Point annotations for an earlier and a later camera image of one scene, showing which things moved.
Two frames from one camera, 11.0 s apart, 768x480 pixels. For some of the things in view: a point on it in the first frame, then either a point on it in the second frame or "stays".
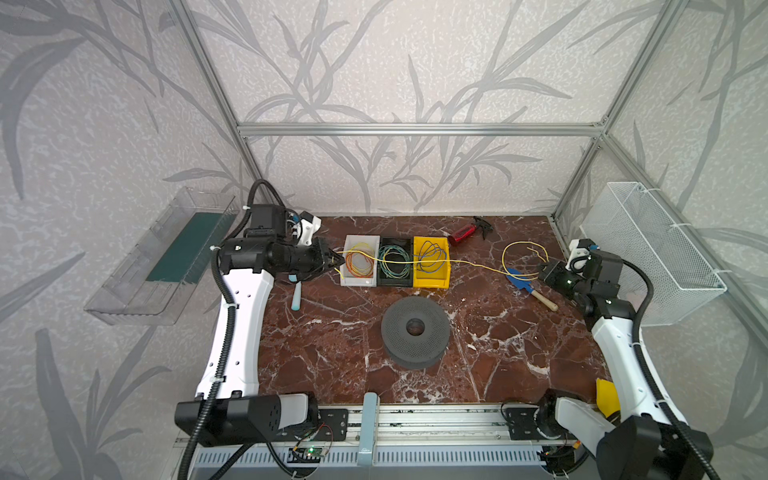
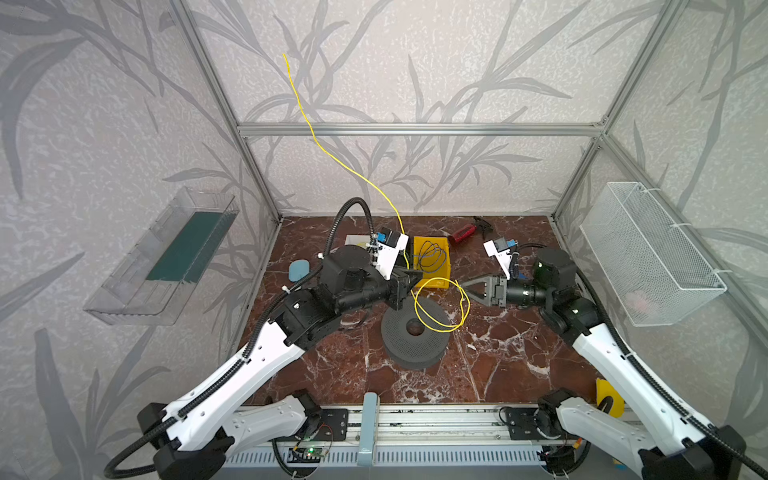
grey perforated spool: x=415 y=332 stays
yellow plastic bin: x=432 y=273 stays
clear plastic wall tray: x=156 y=281 stays
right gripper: x=552 y=275 to x=498 y=290
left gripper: x=320 y=259 to x=395 y=288
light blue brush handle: x=369 y=429 stays
